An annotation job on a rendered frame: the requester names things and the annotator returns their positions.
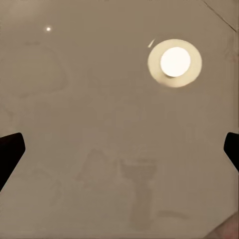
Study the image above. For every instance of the coffee table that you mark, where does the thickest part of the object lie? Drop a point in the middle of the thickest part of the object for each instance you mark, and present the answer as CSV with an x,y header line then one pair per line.
x,y
124,107

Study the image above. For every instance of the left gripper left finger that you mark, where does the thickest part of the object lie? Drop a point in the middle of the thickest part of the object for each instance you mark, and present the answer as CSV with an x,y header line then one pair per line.
x,y
12,148

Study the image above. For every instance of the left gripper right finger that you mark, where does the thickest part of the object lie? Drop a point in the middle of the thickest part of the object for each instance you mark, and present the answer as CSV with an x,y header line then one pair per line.
x,y
231,148

